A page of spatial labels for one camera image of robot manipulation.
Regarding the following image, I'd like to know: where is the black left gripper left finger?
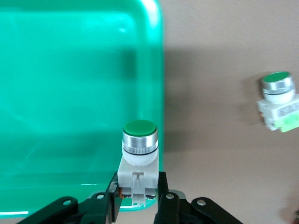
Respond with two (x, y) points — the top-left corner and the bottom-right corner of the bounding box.
(80, 171), (122, 224)

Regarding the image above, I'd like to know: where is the green push button white body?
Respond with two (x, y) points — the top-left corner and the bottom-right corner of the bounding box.
(256, 70), (299, 133)
(117, 119), (160, 207)

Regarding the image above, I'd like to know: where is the green plastic tray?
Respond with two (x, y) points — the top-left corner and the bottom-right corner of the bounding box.
(0, 0), (166, 214)

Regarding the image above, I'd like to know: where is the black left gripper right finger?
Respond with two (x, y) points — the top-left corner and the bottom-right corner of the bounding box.
(154, 171), (195, 224)

